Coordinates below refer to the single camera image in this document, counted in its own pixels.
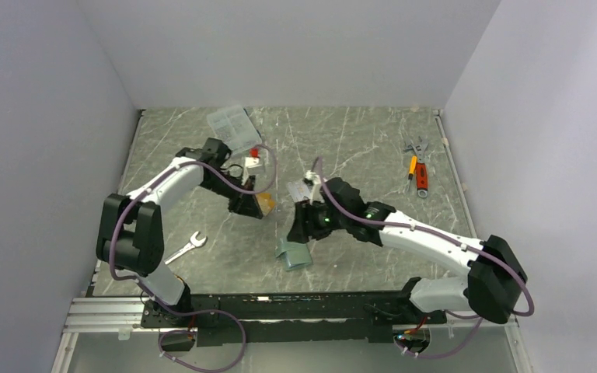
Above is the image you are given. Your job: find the red adjustable wrench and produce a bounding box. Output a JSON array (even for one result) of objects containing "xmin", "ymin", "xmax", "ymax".
[{"xmin": 403, "ymin": 136, "xmax": 428, "ymax": 198}]

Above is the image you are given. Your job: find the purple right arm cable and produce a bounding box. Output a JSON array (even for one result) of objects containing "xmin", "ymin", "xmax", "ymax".
[{"xmin": 312, "ymin": 156, "xmax": 536, "ymax": 361}]

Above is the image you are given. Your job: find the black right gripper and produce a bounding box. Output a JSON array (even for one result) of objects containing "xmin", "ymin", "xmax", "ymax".
[{"xmin": 287, "ymin": 197, "xmax": 350, "ymax": 244}]

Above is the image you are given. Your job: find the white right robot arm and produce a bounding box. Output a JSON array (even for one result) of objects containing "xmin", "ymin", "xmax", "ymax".
[{"xmin": 287, "ymin": 173, "xmax": 527, "ymax": 324}]

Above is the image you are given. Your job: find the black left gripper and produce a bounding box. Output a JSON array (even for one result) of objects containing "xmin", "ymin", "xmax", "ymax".
[{"xmin": 200, "ymin": 171, "xmax": 263, "ymax": 220}]

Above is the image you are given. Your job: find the silver open-end wrench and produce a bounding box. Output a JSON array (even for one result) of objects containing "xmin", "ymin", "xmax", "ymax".
[{"xmin": 164, "ymin": 231, "xmax": 208, "ymax": 265}]

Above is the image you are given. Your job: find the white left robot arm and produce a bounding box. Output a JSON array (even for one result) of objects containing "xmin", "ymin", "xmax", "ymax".
[{"xmin": 96, "ymin": 138, "xmax": 264, "ymax": 326}]

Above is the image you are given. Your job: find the clear plastic organizer box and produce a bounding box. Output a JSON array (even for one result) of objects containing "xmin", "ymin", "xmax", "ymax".
[{"xmin": 206, "ymin": 106, "xmax": 262, "ymax": 156}]

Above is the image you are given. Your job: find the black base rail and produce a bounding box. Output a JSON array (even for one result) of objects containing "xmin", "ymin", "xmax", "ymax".
[{"xmin": 141, "ymin": 291, "xmax": 447, "ymax": 347}]

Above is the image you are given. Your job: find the orange small screwdriver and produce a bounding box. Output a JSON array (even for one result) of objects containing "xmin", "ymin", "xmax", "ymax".
[{"xmin": 407, "ymin": 155, "xmax": 417, "ymax": 182}]

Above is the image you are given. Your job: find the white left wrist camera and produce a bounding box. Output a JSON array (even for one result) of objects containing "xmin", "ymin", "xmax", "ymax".
[{"xmin": 243, "ymin": 148, "xmax": 266, "ymax": 178}]

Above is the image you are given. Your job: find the aluminium frame rail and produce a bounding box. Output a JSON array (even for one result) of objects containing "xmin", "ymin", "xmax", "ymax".
[{"xmin": 51, "ymin": 297, "xmax": 144, "ymax": 372}]

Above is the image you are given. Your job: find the green card holder wallet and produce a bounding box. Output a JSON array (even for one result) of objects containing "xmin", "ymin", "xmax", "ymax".
[{"xmin": 274, "ymin": 237, "xmax": 312, "ymax": 271}]

